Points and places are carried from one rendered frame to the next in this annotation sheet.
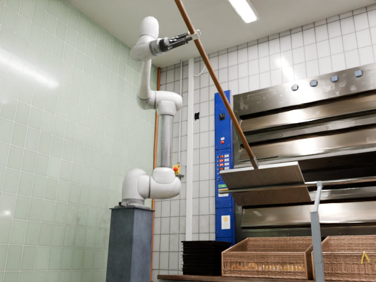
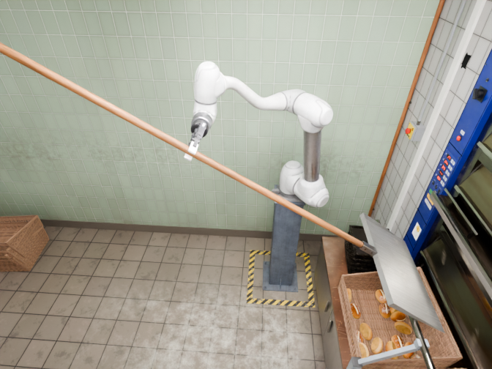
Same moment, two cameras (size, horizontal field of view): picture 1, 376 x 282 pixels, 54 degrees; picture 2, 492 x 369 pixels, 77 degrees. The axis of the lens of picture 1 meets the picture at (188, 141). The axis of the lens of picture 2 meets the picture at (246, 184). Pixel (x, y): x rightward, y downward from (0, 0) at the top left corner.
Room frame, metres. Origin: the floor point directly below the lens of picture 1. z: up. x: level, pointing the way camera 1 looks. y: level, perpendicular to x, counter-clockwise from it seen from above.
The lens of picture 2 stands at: (1.41, -1.05, 2.47)
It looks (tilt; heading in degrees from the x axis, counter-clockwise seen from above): 38 degrees down; 62
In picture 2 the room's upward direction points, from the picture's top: straight up
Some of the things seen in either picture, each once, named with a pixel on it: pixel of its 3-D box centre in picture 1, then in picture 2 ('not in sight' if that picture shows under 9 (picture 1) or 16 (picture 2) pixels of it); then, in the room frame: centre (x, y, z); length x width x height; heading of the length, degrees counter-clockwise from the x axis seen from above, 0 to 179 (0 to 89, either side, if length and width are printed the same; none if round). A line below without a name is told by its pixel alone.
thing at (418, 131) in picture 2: (178, 170); (414, 131); (3.30, 0.08, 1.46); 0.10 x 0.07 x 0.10; 58
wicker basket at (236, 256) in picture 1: (273, 255); (389, 317); (2.63, -0.59, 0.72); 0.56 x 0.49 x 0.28; 59
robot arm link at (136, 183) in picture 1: (135, 184); (292, 176); (2.52, 0.35, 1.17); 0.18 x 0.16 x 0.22; 97
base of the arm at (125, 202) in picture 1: (131, 204); (287, 190); (2.51, 0.38, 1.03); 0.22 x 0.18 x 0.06; 148
